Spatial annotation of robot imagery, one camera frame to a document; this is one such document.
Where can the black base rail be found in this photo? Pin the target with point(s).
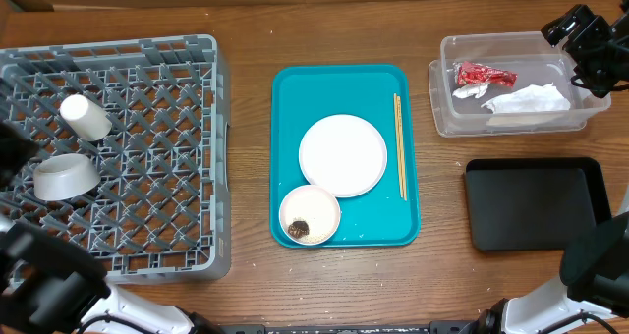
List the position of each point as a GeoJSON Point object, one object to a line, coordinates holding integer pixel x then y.
{"type": "Point", "coordinates": [435, 327]}

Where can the clear plastic bin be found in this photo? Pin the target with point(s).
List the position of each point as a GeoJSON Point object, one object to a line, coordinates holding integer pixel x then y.
{"type": "Point", "coordinates": [533, 60]}

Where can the small white plate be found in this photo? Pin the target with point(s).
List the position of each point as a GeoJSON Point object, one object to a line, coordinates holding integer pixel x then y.
{"type": "Point", "coordinates": [315, 205]}

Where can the wooden chopstick left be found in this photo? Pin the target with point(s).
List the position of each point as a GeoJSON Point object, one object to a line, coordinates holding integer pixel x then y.
{"type": "Point", "coordinates": [397, 147]}

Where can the black plastic tray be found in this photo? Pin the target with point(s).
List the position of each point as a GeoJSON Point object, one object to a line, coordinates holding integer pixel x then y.
{"type": "Point", "coordinates": [533, 204]}

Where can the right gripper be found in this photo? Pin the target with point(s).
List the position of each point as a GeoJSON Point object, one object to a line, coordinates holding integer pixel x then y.
{"type": "Point", "coordinates": [600, 83]}

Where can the wooden chopstick right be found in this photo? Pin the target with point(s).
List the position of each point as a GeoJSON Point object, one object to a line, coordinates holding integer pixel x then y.
{"type": "Point", "coordinates": [404, 154]}

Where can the wooden chopstick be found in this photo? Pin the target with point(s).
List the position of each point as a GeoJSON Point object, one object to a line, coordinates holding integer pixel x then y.
{"type": "Point", "coordinates": [397, 147]}
{"type": "Point", "coordinates": [404, 154]}

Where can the grey ceramic bowl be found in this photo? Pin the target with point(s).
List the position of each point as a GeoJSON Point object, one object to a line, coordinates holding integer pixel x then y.
{"type": "Point", "coordinates": [64, 176]}

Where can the brown food scrap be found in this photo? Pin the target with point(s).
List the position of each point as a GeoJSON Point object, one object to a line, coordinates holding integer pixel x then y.
{"type": "Point", "coordinates": [298, 229]}

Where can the large white plate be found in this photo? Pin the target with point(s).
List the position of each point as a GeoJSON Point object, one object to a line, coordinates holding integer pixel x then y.
{"type": "Point", "coordinates": [344, 154]}

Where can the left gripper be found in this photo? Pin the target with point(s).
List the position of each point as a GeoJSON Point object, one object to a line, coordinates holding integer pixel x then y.
{"type": "Point", "coordinates": [20, 150]}

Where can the grey plastic dish rack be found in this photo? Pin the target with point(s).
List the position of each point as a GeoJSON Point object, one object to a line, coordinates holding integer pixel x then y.
{"type": "Point", "coordinates": [161, 211]}

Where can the white paper cup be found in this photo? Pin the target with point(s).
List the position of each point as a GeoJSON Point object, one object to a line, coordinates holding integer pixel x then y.
{"type": "Point", "coordinates": [86, 118]}

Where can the red snack wrapper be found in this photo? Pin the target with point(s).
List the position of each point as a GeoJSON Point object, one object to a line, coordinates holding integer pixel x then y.
{"type": "Point", "coordinates": [473, 73]}

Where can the teal plastic serving tray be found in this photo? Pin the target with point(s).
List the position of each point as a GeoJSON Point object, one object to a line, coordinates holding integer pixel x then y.
{"type": "Point", "coordinates": [303, 95]}

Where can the large white tissue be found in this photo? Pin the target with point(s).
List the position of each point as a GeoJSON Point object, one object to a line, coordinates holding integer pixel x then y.
{"type": "Point", "coordinates": [531, 99]}

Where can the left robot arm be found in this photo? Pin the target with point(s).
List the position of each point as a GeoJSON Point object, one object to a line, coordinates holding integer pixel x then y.
{"type": "Point", "coordinates": [51, 286]}

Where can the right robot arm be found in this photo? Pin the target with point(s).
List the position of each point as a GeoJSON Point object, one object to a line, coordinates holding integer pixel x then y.
{"type": "Point", "coordinates": [592, 284]}

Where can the small torn white tissue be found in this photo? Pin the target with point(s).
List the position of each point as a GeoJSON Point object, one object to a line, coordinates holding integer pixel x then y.
{"type": "Point", "coordinates": [471, 90]}

